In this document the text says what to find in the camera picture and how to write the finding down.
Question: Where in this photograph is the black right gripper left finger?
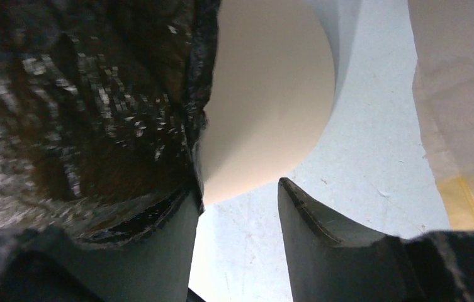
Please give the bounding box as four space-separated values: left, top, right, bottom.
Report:
0 189 203 301

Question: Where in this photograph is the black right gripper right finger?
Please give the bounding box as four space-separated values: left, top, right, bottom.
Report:
278 177 474 301

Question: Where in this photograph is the black plastic trash bag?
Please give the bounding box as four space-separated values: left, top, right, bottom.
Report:
0 1 220 248

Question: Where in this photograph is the beige round trash bin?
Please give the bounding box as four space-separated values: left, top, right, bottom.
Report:
201 0 335 205

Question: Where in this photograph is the translucent bag of supplies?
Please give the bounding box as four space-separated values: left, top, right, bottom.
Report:
408 1 474 230

